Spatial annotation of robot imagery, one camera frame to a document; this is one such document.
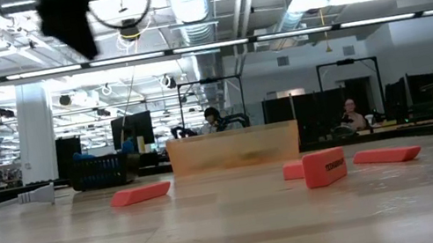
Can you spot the black desk equipment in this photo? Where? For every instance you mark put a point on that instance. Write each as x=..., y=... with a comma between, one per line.
x=417, y=95

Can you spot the black rig frame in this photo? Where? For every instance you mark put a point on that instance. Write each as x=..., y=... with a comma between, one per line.
x=345, y=62
x=209, y=80

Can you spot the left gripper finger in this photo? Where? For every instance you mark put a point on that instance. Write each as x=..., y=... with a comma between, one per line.
x=71, y=31

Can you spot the orange translucent plastic bin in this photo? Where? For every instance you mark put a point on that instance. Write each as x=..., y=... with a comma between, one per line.
x=234, y=147

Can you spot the orange rubber eraser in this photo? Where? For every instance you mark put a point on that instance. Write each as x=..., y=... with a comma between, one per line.
x=385, y=155
x=324, y=167
x=140, y=194
x=292, y=170

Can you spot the black monitor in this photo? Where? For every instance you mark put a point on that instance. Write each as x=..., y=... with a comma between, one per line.
x=133, y=129

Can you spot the ribbed round air duct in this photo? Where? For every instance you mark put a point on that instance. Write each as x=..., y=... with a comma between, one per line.
x=200, y=30

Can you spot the white pillar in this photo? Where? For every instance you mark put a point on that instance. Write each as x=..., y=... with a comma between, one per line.
x=35, y=135

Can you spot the person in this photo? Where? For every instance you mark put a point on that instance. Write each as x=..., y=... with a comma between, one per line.
x=351, y=113
x=212, y=117

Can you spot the long horizontal light bar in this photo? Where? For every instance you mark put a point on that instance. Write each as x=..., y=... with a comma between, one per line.
x=207, y=46

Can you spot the black cabinet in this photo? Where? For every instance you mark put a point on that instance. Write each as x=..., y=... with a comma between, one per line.
x=67, y=152

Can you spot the black partition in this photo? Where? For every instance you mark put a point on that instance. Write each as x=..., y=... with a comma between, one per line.
x=313, y=113

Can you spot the black ceiling camera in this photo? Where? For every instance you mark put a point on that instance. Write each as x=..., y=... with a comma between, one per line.
x=129, y=31

